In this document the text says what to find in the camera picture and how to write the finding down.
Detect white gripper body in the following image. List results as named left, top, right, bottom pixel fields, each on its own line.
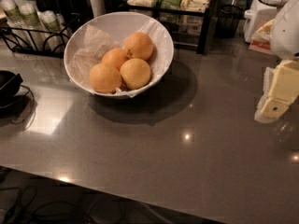
left=270, top=0, right=299, bottom=60

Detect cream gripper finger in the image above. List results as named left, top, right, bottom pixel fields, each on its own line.
left=254, top=67, right=277, bottom=124
left=272, top=60, right=299, bottom=119

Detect orange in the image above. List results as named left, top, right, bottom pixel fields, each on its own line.
left=120, top=58, right=151, bottom=90
left=124, top=32, right=154, bottom=60
left=102, top=48, right=128, bottom=70
left=89, top=63, right=122, bottom=93

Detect white bowl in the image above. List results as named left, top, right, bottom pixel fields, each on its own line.
left=63, top=11, right=175, bottom=100

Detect white card red logo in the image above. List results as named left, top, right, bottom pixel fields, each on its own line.
left=249, top=20, right=274, bottom=55

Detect white appliance with bowls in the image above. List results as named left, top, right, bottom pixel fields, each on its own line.
left=243, top=0, right=289, bottom=43

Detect black condiment shelf rack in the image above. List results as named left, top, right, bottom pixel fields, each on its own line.
left=124, top=0, right=213, bottom=54

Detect green tea packets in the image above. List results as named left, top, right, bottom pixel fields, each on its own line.
left=154, top=0, right=181, bottom=10

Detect white cylinder container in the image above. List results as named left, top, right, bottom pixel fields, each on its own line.
left=86, top=0, right=107, bottom=19

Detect right paper cup stack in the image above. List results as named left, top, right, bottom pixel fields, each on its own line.
left=39, top=10, right=64, bottom=54

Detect paper cup stack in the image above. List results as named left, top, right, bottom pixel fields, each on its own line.
left=0, top=0, right=25, bottom=29
left=19, top=3, right=44, bottom=51
left=39, top=10, right=64, bottom=54

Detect middle paper cup stack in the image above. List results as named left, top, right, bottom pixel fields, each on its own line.
left=19, top=3, right=44, bottom=51

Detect black device at left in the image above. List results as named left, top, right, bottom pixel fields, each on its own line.
left=0, top=70, right=23, bottom=108

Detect left paper cup stack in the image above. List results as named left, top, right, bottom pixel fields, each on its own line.
left=0, top=0, right=25, bottom=29

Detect black wire basket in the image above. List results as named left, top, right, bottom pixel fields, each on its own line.
left=215, top=5, right=244, bottom=38

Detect black wire cup rack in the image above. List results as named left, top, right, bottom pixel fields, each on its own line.
left=0, top=13, right=80, bottom=58

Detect black cable on table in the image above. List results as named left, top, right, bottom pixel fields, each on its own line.
left=8, top=84, right=36, bottom=133

